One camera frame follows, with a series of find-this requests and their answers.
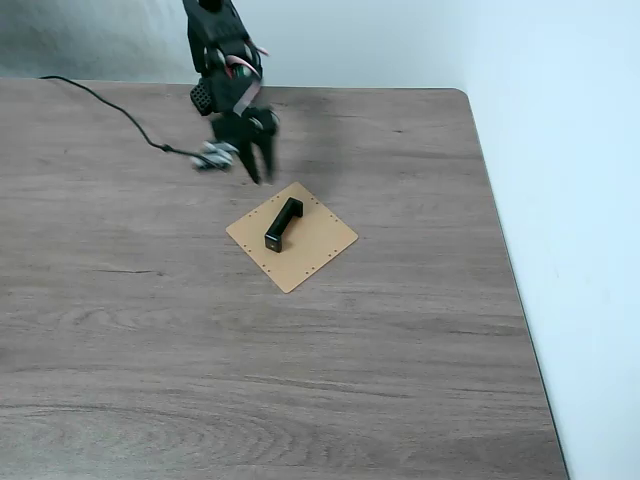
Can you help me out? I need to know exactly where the black U-shaped block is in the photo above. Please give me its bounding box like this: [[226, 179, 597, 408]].
[[263, 196, 306, 254]]

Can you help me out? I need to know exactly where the tan square board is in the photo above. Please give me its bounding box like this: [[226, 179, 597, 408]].
[[224, 180, 360, 295]]

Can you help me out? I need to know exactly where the small camera with white clamp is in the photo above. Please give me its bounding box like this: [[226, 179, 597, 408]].
[[191, 140, 239, 173]]

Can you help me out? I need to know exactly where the black camera cable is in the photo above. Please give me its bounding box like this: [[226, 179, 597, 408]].
[[38, 75, 202, 159]]

